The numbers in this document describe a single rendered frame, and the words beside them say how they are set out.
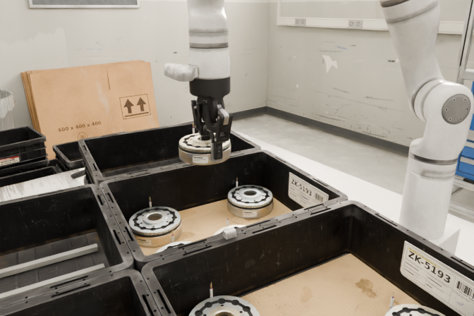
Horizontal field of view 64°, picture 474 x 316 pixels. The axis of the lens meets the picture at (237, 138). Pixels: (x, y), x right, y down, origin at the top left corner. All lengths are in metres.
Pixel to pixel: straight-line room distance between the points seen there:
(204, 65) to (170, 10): 3.26
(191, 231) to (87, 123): 2.72
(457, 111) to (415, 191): 0.18
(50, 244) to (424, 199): 0.76
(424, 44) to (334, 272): 0.45
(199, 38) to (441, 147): 0.51
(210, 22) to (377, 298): 0.52
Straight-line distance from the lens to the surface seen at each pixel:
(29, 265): 0.78
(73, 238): 0.85
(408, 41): 0.80
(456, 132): 0.85
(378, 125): 3.82
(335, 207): 0.70
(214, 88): 0.67
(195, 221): 0.84
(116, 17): 3.68
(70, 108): 3.42
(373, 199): 1.26
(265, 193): 0.88
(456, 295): 0.65
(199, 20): 0.66
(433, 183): 0.87
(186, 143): 0.76
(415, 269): 0.67
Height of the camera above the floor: 1.26
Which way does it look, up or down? 19 degrees down
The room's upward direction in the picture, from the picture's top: straight up
